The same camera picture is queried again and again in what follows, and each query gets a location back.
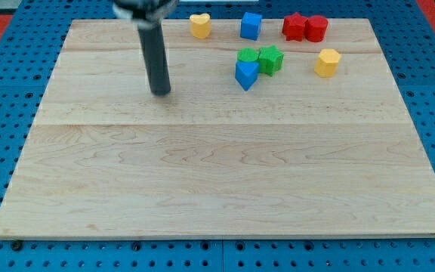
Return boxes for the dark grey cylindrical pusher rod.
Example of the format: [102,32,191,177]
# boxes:
[137,20,172,97]

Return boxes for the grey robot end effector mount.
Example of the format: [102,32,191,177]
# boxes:
[112,0,179,29]

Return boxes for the light wooden board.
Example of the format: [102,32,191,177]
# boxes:
[0,19,435,240]

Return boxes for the yellow heart block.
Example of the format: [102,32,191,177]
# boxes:
[189,13,211,39]

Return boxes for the blue cube block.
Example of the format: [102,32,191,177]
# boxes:
[239,12,263,41]

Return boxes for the green cylinder block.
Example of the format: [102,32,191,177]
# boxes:
[236,48,259,63]

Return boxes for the blue triangle block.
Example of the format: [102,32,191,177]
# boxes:
[235,61,259,91]

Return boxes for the green star block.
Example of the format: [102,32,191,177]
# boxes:
[258,45,284,76]

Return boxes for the red star block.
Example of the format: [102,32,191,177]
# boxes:
[282,12,308,42]

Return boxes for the red cylinder block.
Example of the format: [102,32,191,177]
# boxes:
[305,15,329,42]

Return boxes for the yellow hexagon block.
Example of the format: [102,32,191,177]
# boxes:
[314,49,341,78]

